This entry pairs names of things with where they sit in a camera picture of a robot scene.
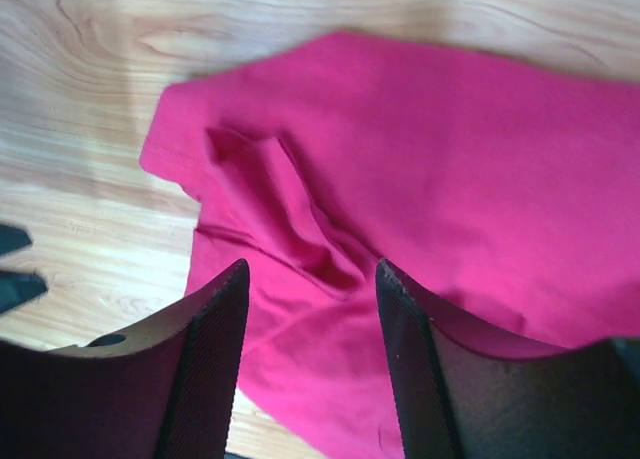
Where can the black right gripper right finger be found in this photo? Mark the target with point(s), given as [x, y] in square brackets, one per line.
[464, 388]

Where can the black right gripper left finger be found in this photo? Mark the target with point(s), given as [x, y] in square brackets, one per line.
[162, 387]

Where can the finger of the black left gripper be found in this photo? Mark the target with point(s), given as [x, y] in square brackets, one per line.
[12, 239]
[18, 288]

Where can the magenta t shirt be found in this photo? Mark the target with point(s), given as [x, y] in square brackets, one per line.
[510, 189]

